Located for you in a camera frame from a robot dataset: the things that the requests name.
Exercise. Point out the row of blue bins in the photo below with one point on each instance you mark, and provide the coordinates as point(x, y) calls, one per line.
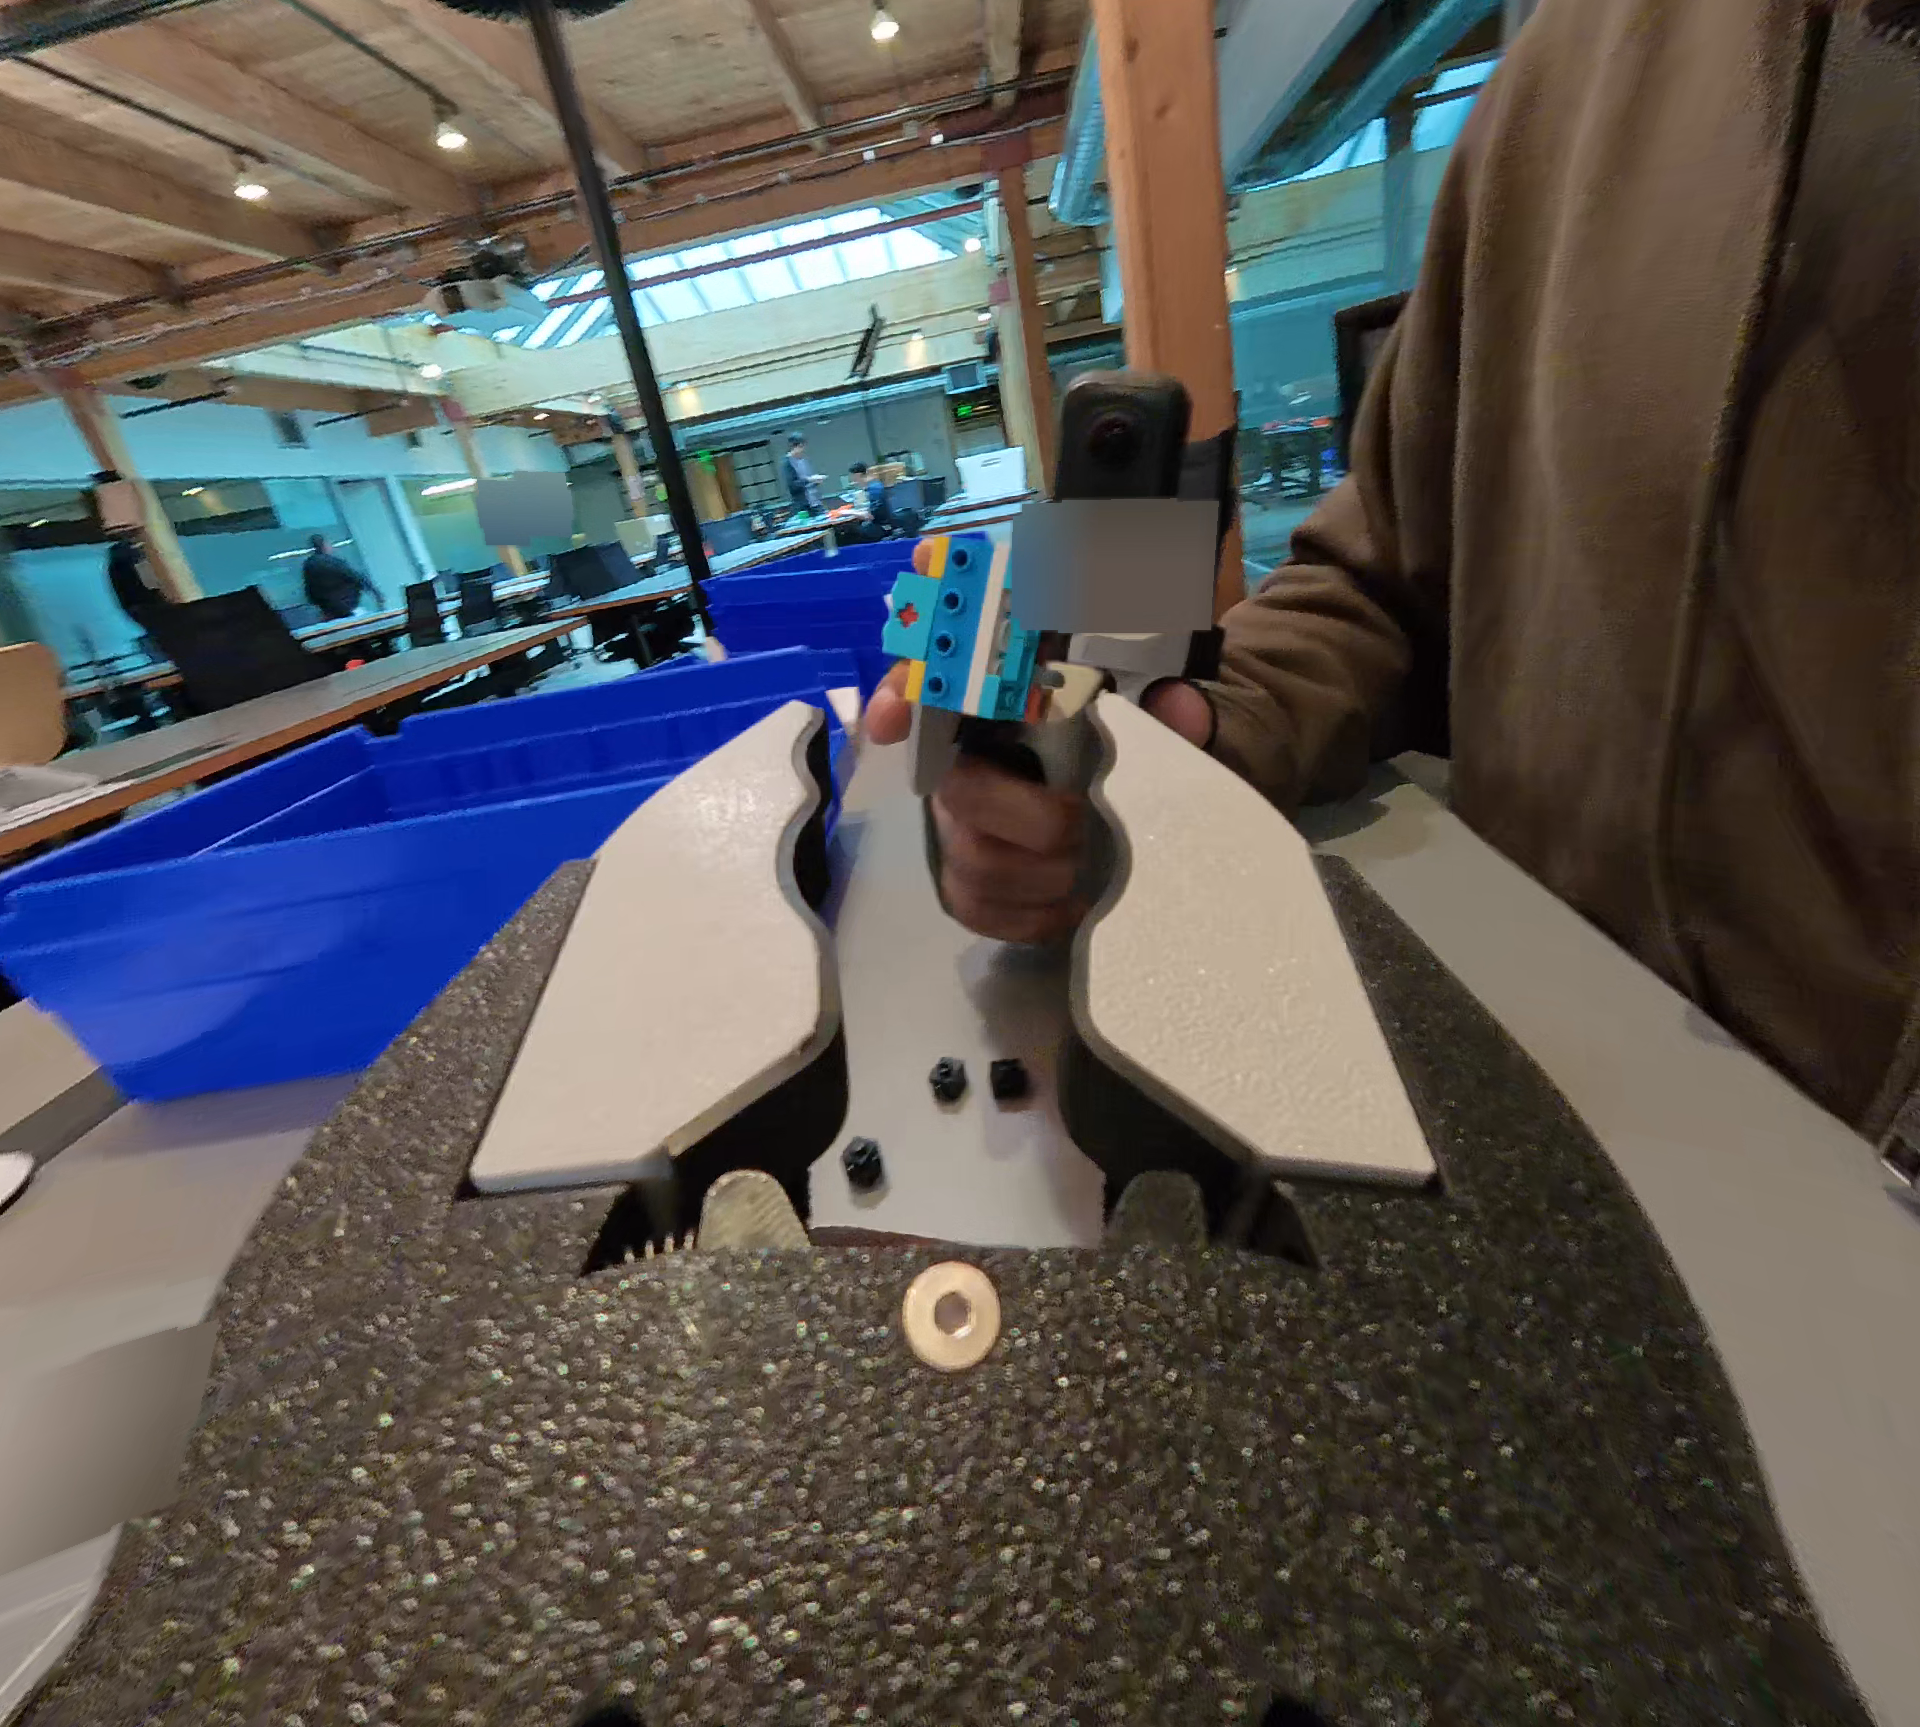
point(797, 608)

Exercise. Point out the person's right forearm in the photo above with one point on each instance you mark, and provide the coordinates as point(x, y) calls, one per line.
point(1320, 660)

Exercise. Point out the thick wooden post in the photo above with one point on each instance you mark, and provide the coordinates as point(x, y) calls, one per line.
point(1162, 181)

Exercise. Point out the ceiling projector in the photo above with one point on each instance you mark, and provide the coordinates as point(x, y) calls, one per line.
point(481, 298)

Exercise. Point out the grey instruction booklet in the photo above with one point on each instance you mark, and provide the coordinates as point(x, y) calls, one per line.
point(12, 1180)

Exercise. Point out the slim wooden post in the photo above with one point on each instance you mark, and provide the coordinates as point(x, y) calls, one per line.
point(1024, 331)

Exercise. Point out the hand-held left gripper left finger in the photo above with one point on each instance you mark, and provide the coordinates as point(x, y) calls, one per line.
point(676, 981)

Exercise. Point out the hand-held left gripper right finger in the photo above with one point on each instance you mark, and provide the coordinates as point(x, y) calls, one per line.
point(1244, 981)

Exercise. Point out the tan cardboard box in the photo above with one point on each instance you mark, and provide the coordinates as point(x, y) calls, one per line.
point(29, 706)

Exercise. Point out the white board sign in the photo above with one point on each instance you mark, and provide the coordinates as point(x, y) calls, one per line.
point(989, 476)

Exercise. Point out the person's right hand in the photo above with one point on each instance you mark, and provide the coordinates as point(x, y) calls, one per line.
point(1005, 857)

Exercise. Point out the grey desk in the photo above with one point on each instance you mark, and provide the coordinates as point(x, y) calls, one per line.
point(1575, 1005)

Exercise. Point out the colourful toy brick model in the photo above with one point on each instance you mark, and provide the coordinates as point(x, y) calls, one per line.
point(961, 627)

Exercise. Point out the blue plastic storage bin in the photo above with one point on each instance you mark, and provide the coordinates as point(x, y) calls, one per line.
point(633, 714)
point(227, 994)

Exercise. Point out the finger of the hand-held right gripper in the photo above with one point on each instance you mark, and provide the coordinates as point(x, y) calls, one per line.
point(1081, 693)
point(933, 751)

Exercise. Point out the black framed panel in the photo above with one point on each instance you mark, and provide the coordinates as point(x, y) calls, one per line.
point(1365, 356)

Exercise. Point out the slanted wooden post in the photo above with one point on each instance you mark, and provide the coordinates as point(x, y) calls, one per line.
point(127, 482)

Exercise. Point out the black office chair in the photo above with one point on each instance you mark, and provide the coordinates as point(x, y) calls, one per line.
point(227, 648)

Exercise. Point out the person's brown hoodie torso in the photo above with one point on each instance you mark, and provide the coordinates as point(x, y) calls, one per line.
point(1680, 482)

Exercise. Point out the long wooden office table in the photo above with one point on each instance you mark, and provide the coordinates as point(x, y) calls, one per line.
point(300, 706)

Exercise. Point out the ceiling spot light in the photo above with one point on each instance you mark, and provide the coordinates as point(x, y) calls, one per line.
point(448, 133)
point(250, 181)
point(884, 23)

